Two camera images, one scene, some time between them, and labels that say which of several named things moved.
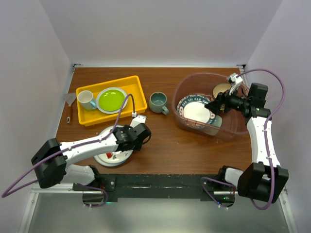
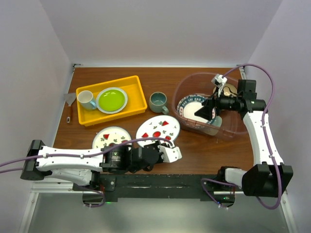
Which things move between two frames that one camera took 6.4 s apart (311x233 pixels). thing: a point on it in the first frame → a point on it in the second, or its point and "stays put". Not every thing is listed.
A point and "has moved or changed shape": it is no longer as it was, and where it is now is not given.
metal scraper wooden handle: [70, 98] stays put
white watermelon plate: [112, 158] has moved or changed shape
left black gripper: [138, 145] → [156, 143]
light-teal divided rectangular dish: [213, 129] stays put
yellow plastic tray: [130, 84] stays put
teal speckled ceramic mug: [157, 102] stays put
